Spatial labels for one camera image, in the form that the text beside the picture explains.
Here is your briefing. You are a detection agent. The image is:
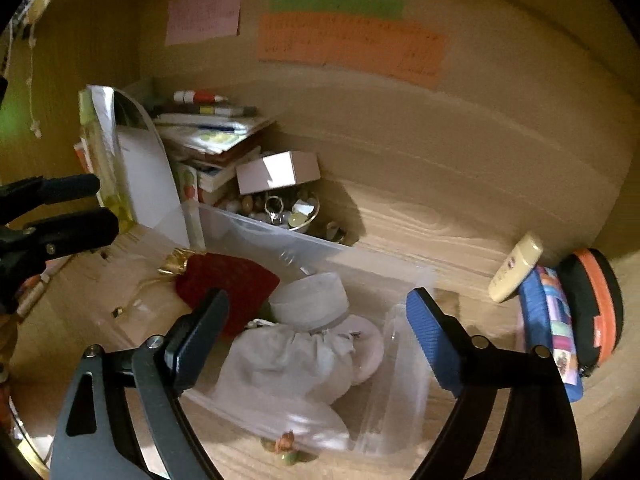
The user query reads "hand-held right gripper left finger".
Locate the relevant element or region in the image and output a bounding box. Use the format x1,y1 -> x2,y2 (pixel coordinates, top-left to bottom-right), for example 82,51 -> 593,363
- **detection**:
50,287 -> 231,480

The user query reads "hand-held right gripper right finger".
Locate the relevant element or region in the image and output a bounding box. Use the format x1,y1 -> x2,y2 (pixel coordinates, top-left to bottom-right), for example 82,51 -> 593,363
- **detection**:
406,287 -> 583,480

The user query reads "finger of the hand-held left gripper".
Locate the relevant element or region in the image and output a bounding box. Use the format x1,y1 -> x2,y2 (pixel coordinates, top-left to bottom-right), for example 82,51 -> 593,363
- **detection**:
0,174 -> 101,218
25,208 -> 120,261

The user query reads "clear plastic storage bin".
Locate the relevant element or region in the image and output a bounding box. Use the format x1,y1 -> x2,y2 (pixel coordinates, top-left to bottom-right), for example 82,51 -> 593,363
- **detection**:
180,200 -> 436,456

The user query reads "pink round case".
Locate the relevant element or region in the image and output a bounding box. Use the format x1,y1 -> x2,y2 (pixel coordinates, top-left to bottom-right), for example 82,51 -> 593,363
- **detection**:
345,315 -> 386,387

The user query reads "red cloth pouch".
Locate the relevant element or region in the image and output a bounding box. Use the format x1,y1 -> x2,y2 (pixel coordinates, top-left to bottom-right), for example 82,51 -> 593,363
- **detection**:
159,249 -> 281,338

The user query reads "white drawstring cloth bag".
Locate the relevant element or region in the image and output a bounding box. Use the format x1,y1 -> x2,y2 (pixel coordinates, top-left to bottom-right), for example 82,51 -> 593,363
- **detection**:
212,322 -> 358,411

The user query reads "beige frosted candle jar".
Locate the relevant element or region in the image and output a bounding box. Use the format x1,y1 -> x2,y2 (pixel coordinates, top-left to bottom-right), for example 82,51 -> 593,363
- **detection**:
268,272 -> 351,332

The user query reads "orange box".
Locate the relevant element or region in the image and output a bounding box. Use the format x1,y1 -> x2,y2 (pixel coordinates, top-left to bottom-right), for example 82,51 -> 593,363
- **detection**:
74,135 -> 93,176

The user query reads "white file holder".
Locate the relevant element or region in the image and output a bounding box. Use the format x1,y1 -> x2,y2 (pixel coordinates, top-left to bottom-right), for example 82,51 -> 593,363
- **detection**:
107,87 -> 191,248

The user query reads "white paper receipt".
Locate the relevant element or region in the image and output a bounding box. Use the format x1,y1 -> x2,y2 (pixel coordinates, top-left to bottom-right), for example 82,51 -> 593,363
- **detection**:
86,85 -> 123,133

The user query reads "white box with strawberry print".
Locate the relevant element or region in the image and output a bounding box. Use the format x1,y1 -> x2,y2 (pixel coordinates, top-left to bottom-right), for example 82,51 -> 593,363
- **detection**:
177,162 -> 201,203

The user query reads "cream lotion bottle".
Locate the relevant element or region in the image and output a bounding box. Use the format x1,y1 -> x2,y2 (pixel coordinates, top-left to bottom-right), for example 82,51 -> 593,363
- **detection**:
488,231 -> 544,303

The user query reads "blue patterned pencil pouch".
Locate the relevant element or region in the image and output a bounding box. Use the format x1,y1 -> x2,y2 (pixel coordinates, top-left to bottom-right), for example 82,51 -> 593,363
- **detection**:
517,266 -> 586,402

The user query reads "small orange green figurine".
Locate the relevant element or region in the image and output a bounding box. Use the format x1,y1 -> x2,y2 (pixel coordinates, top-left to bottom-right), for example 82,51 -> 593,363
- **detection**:
262,430 -> 318,463

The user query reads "stack of books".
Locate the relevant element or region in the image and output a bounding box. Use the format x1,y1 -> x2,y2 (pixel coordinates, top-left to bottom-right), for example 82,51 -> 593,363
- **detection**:
152,110 -> 278,206

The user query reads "red and white tube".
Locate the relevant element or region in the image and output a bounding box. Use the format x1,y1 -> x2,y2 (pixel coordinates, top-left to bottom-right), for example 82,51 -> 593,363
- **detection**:
173,89 -> 231,105

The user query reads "glass bowl of beads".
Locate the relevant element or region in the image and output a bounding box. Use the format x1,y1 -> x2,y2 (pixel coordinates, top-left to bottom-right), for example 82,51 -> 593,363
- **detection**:
215,190 -> 321,233

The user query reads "dark marker pen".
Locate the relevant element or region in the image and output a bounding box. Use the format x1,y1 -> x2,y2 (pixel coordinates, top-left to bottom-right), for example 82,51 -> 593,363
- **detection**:
192,104 -> 258,116

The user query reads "black and orange round case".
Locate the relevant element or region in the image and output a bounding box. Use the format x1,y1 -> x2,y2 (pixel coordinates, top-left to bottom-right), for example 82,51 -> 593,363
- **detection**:
556,248 -> 625,378

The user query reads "pink and white small box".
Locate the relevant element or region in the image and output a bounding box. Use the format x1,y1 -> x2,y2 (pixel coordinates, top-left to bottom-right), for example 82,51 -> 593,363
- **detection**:
235,150 -> 322,196

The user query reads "pink sticky note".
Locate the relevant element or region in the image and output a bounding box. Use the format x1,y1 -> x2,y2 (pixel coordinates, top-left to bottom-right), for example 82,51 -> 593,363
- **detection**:
165,0 -> 244,47

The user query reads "orange sticky note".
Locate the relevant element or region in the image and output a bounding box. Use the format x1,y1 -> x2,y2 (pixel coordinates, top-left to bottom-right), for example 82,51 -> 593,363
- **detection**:
256,11 -> 447,88

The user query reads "green sticky note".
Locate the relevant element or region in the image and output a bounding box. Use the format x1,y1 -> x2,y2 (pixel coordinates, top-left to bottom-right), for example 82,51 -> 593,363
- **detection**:
269,0 -> 406,22

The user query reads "white cable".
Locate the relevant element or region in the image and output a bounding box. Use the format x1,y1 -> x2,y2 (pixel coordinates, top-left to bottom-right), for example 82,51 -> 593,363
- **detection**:
20,10 -> 43,136

